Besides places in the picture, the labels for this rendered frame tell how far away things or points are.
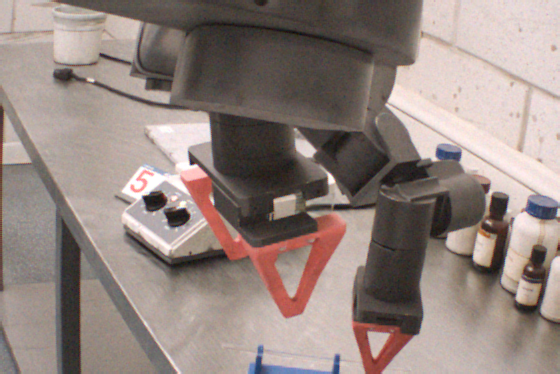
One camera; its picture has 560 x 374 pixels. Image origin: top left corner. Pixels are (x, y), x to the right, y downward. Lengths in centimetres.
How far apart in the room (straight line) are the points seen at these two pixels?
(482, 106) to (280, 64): 145
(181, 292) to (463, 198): 39
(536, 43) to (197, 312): 70
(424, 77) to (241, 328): 79
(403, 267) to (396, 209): 6
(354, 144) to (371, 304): 15
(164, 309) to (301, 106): 96
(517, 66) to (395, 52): 136
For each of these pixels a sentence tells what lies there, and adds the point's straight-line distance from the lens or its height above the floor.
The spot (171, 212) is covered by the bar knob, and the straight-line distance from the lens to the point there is 126.
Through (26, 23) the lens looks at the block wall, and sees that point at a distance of 366.
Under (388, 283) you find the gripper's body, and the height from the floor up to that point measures 89.
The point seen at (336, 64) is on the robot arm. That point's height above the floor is 124.
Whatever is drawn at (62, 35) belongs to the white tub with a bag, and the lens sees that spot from 222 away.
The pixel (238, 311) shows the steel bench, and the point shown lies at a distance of 116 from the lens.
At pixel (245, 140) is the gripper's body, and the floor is 109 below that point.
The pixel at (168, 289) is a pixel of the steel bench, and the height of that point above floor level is 75.
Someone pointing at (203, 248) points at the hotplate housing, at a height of 77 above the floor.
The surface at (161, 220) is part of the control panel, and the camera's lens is 128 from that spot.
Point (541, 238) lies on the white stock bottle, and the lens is 128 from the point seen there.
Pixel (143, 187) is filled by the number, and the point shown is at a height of 77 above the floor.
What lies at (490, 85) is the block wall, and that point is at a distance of 162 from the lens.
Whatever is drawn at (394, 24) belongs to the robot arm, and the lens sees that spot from 19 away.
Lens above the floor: 128
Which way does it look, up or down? 20 degrees down
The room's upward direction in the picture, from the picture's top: 7 degrees clockwise
